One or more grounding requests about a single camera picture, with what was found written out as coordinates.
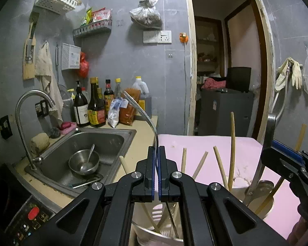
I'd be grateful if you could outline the wooden chopstick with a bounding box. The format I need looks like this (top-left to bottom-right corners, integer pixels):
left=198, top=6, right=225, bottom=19
left=213, top=146, right=229, bottom=190
left=255, top=123, right=308, bottom=215
left=192, top=151, right=208, bottom=180
left=181, top=148, right=187, bottom=173

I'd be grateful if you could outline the steel peeler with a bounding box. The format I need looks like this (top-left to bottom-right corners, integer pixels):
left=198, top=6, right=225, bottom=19
left=243, top=113, right=277, bottom=206

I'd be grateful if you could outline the steel fork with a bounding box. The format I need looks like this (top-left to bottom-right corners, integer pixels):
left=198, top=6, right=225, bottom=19
left=123, top=91, right=179, bottom=239

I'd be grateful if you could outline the steel spoon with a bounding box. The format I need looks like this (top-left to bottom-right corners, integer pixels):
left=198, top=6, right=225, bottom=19
left=245, top=180, right=274, bottom=205

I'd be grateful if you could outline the long wooden spatula handle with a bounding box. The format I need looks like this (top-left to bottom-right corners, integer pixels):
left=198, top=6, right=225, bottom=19
left=228, top=112, right=236, bottom=191

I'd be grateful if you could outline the white utensil holder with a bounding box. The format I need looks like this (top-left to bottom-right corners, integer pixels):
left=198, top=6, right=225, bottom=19
left=132, top=174, right=287, bottom=245

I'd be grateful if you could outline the pink floral cloth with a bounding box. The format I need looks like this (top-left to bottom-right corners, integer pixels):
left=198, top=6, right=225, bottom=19
left=159, top=134, right=300, bottom=238

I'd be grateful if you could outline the spoon in bowl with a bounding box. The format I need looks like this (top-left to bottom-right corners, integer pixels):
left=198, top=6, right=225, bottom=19
left=80, top=144, right=95, bottom=172

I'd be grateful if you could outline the steel sink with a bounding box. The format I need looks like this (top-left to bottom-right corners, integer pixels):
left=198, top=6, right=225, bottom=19
left=25, top=128, right=136, bottom=198

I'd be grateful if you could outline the steel bowl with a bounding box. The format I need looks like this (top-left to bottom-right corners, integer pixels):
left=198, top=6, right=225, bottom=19
left=68, top=149, right=99, bottom=175

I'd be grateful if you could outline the orange spice bag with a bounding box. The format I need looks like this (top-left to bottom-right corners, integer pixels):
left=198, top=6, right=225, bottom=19
left=119, top=88, right=141, bottom=125

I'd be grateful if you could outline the dark cabinet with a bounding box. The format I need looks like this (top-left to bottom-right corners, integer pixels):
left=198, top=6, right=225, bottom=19
left=198, top=89, right=254, bottom=137

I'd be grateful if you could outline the white rubber glove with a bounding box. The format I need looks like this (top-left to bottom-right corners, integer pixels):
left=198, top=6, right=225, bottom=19
left=275, top=57, right=303, bottom=92

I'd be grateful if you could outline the plastic oil jug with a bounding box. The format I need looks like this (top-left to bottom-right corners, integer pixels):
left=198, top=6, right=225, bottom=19
left=132, top=76, right=152, bottom=118

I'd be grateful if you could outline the small white packet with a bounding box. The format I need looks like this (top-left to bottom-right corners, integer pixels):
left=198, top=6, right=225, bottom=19
left=108, top=97, right=128, bottom=128

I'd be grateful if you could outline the dark soy sauce bottle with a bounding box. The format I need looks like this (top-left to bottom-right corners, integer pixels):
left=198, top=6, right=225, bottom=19
left=88, top=77, right=106, bottom=127

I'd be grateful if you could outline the pink soap dish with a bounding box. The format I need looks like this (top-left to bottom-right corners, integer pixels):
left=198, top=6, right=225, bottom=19
left=59, top=122, right=77, bottom=135

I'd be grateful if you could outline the dark wine bottle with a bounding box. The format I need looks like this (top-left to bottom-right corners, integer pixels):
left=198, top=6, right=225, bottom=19
left=73, top=81, right=89, bottom=127

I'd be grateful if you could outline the red-capped sauce bottle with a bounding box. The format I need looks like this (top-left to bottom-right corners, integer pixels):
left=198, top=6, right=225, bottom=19
left=104, top=79, right=114, bottom=116

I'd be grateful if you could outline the yellow-capped bottle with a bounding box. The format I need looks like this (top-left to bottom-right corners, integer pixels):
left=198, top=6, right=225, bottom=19
left=114, top=78, right=122, bottom=98

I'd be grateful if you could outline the red cloth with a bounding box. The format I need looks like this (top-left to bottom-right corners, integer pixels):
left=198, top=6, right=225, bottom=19
left=201, top=78, right=226, bottom=90

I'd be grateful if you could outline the beige sponge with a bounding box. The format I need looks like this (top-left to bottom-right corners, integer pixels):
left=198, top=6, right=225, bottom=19
left=30, top=132, right=50, bottom=154

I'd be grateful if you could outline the induction cooker panel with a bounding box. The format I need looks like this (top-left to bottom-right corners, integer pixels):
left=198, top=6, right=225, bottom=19
left=4, top=196, right=55, bottom=245

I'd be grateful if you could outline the steel faucet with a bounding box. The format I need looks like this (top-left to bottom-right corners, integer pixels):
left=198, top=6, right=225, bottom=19
left=15, top=89, right=56, bottom=171

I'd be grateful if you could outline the red plastic bag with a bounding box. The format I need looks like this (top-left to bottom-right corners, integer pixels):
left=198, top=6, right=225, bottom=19
left=78, top=52, right=89, bottom=78

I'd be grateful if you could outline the white perforated box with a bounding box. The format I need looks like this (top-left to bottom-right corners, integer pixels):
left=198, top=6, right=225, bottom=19
left=61, top=43, right=81, bottom=71

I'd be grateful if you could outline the hanging dish cloth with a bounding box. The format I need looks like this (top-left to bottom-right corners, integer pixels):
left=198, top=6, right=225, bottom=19
left=35, top=41, right=63, bottom=125

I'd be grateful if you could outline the white hose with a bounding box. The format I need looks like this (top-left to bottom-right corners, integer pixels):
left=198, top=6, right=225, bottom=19
left=270, top=71, right=291, bottom=123

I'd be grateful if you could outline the orange wall hook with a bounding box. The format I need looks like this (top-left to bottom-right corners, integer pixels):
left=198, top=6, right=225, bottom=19
left=179, top=32, right=188, bottom=44

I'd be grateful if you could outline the wall power socket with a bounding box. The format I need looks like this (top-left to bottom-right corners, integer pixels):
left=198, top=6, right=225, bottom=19
left=143, top=31, right=172, bottom=44

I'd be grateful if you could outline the grey wall shelf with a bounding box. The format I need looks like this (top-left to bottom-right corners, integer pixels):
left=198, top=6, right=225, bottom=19
left=73, top=19, right=113, bottom=38

